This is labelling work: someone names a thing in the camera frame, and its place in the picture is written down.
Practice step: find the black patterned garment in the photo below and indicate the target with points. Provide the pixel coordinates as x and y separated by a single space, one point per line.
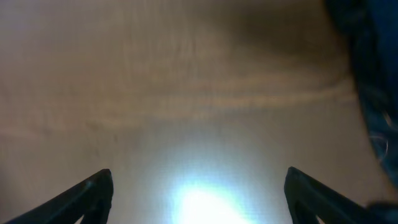
370 28

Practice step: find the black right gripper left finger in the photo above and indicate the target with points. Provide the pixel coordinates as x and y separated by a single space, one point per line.
88 201

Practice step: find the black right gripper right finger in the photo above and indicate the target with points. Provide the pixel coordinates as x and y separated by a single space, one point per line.
310 201

